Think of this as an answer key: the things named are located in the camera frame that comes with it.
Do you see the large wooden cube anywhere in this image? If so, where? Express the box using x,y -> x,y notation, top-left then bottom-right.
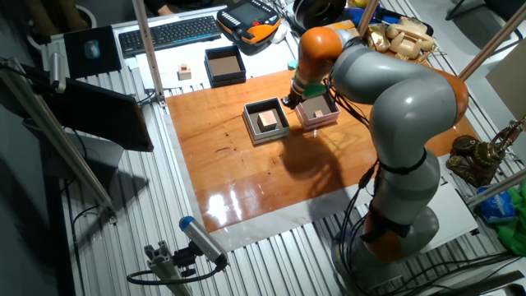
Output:
256,109 -> 279,133

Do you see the black mouse pad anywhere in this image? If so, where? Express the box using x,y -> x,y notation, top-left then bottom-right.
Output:
62,25 -> 123,80

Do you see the gold foil object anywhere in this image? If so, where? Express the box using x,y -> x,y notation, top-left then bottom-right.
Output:
365,23 -> 391,53

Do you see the pink gift box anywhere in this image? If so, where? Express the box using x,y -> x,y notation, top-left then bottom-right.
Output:
293,92 -> 341,138

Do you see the small silver camera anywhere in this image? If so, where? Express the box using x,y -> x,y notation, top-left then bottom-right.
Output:
48,51 -> 67,94

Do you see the black camera clamp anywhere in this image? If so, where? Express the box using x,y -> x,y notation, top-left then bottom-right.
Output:
172,242 -> 199,279

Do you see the black round spool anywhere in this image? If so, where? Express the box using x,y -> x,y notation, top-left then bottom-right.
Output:
292,0 -> 348,32

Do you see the blue plastic bag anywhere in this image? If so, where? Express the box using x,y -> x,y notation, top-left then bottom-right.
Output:
476,185 -> 515,224

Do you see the round bin brown inside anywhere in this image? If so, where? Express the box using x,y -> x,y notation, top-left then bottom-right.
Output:
22,0 -> 99,50

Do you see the blue computer mouse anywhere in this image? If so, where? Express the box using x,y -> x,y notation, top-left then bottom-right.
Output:
84,39 -> 101,60

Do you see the white rounded object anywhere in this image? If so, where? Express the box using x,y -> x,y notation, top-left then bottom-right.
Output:
269,23 -> 288,44

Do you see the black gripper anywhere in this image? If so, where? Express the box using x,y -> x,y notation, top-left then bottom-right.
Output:
280,90 -> 306,111

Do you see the dark sleeved forearm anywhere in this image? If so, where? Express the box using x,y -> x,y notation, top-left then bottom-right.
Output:
143,0 -> 215,13

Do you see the silver camera blue cap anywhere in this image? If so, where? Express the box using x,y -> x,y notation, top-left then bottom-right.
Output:
178,215 -> 229,268

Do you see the aluminium frame strut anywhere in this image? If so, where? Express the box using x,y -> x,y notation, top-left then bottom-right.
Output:
466,168 -> 526,209
458,2 -> 526,81
0,57 -> 118,225
357,0 -> 379,36
131,0 -> 168,108

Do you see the black flat monitor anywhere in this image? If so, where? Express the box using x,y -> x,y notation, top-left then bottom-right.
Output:
40,77 -> 155,153

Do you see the short aluminium profile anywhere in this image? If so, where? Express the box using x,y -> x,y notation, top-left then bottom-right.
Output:
143,240 -> 194,296

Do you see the black keyboard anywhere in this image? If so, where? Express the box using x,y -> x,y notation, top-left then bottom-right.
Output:
118,15 -> 223,59

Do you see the white paper sheet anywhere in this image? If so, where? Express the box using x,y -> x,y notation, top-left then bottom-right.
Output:
135,35 -> 297,90

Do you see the orange black teach pendant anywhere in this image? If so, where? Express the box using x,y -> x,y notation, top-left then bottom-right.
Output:
216,0 -> 283,46

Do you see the beige cardboard panel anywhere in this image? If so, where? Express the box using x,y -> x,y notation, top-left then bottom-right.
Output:
485,39 -> 526,123

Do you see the white flat panel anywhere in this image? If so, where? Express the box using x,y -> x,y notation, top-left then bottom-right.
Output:
422,183 -> 480,252

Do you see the black camera cable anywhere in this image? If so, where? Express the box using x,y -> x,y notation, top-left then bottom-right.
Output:
126,262 -> 225,286

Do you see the green cloth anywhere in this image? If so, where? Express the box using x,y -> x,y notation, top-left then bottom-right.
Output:
495,187 -> 526,257

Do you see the grey flat stand base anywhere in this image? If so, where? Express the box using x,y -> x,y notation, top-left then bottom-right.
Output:
43,133 -> 124,182

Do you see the antique brass telephone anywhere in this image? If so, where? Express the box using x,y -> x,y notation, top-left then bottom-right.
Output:
445,117 -> 526,189

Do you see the black gift box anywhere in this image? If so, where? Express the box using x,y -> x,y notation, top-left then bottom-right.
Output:
204,44 -> 247,89

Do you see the blue black bag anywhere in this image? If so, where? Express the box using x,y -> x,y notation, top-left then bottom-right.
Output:
340,6 -> 435,37

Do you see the beige vintage telephone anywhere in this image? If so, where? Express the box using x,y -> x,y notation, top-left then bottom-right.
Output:
385,16 -> 447,69

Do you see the black office chair base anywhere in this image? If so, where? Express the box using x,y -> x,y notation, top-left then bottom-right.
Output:
445,0 -> 526,21

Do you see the teal edged gift box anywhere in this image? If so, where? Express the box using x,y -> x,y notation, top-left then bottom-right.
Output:
241,96 -> 291,146

